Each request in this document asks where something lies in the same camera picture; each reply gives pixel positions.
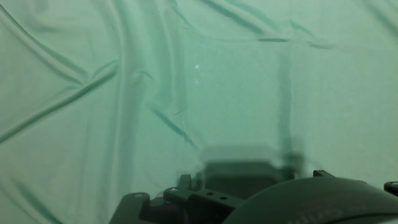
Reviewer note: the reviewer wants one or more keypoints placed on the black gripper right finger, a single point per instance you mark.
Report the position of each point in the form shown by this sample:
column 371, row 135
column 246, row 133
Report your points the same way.
column 392, row 188

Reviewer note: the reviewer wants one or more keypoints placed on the green cloth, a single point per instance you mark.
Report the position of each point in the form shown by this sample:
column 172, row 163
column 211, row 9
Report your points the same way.
column 93, row 93

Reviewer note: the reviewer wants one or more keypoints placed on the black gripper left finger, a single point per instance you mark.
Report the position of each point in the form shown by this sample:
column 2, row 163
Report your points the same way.
column 199, row 205

